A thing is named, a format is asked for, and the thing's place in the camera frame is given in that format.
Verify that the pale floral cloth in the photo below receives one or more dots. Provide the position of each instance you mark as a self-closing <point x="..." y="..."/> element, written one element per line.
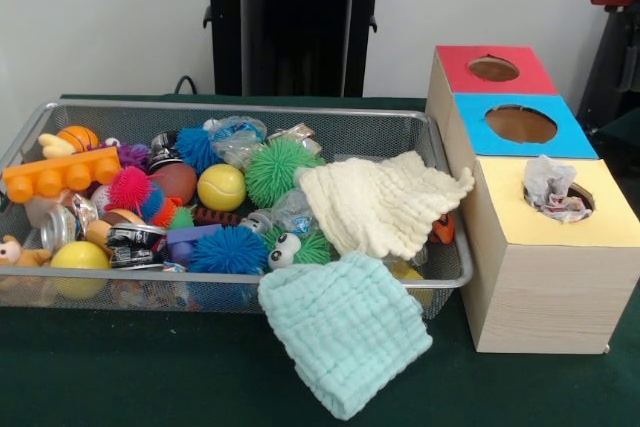
<point x="550" y="187"/>

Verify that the cream waffle cloth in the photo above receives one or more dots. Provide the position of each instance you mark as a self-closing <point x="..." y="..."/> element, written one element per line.
<point x="380" y="207"/>

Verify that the mint green waffle cloth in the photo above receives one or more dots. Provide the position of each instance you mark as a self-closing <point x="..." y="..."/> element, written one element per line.
<point x="345" y="332"/>

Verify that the wooden box with three holes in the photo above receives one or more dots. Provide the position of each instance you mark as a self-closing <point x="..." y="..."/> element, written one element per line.
<point x="545" y="297"/>

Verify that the shallow clear mesh bin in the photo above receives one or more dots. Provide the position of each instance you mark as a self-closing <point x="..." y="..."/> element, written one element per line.
<point x="380" y="132"/>

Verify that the black upright panel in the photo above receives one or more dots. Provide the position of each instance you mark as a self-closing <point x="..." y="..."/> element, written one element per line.
<point x="607" y="62"/>

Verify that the dark green table cloth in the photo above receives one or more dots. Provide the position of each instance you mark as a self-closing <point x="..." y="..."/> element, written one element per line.
<point x="625" y="147"/>
<point x="150" y="372"/>

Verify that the green spiky rubber ball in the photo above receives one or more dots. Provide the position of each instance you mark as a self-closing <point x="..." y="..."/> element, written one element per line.
<point x="282" y="172"/>

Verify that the green spiky ball with eyes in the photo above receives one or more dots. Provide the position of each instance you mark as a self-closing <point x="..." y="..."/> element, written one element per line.
<point x="300" y="247"/>

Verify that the yellow tennis ball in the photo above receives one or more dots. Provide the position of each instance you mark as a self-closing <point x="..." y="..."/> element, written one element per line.
<point x="221" y="187"/>

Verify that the blue spiky ball with eyes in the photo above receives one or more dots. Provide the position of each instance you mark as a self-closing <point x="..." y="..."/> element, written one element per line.
<point x="197" y="147"/>

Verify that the blue spiky rubber ball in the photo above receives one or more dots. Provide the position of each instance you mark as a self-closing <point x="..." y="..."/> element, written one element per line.
<point x="227" y="249"/>

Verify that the small brown football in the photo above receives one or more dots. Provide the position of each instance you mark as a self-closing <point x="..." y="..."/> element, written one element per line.
<point x="175" y="182"/>

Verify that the pink spiky rubber ball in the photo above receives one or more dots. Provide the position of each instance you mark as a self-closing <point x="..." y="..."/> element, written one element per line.
<point x="131" y="188"/>

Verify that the crushed black red can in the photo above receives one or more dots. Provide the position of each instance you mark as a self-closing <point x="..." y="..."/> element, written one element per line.
<point x="135" y="244"/>

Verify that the orange plastic toy block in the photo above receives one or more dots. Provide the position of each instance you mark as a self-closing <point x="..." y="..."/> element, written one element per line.
<point x="60" y="179"/>

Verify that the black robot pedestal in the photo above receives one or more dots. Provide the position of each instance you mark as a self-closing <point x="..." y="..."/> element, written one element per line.
<point x="295" y="22"/>

